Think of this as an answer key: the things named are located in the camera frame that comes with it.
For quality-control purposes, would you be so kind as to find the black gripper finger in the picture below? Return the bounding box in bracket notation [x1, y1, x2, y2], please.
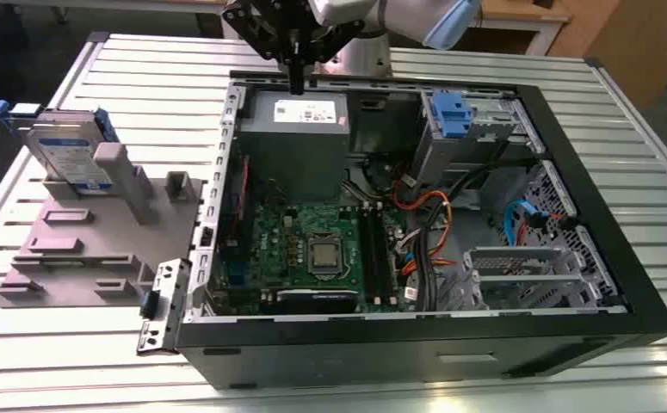
[221, 4, 299, 96]
[296, 19, 367, 96]

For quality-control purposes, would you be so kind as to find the hard disk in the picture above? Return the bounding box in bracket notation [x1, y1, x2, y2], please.
[0, 99, 117, 195]

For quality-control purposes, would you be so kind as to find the metal disk bay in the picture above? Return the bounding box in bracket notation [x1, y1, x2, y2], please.
[462, 245, 624, 311]

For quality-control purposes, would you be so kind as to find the blue drive latch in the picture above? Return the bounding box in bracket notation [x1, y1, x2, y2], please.
[431, 90, 475, 139]

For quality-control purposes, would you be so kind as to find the grey power supply unit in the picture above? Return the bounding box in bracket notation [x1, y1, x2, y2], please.
[235, 90, 350, 203]

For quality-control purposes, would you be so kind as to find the grey metal drive cage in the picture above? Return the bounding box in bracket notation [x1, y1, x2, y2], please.
[410, 89, 544, 194]

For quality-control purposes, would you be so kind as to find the CPU socket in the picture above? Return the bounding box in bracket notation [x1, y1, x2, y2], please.
[302, 231, 350, 284]

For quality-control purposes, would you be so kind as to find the black RAM slot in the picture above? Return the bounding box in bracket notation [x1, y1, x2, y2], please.
[358, 200, 384, 307]
[371, 200, 400, 307]

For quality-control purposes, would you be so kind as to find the silver CPU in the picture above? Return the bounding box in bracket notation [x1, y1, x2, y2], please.
[310, 245, 340, 267]

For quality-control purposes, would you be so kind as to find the green motherboard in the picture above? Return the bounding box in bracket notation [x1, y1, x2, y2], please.
[211, 201, 420, 315]

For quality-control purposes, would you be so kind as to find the wooden cabinet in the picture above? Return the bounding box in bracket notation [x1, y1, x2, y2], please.
[544, 0, 667, 111]

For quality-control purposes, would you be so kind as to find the metal socket cover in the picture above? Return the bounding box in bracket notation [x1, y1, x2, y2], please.
[306, 237, 347, 280]

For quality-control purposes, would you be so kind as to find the grey parts rack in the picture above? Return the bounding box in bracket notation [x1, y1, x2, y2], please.
[0, 141, 208, 310]

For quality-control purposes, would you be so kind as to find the black graphics card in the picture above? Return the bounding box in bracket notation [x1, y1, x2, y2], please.
[260, 287, 363, 314]

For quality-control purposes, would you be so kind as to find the black open PC case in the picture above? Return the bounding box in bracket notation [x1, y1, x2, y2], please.
[175, 70, 667, 391]

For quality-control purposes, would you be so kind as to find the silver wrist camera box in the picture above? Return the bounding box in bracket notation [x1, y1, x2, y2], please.
[308, 0, 368, 26]

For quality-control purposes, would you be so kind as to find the thin red wire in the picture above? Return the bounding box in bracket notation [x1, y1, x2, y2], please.
[235, 154, 251, 242]

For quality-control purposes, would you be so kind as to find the wooden desk white frame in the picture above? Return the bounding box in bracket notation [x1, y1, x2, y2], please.
[51, 0, 575, 56]

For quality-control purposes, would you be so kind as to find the orange wire bundle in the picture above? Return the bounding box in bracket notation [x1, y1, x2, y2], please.
[392, 188, 460, 276]

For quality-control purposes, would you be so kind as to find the blue data wire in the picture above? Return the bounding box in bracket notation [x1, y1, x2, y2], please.
[503, 198, 562, 249]

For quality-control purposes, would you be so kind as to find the red black power wire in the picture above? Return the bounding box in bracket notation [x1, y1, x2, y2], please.
[527, 213, 576, 236]

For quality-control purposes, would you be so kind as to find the black cable bundle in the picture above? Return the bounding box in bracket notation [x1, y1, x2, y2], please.
[412, 145, 540, 311]

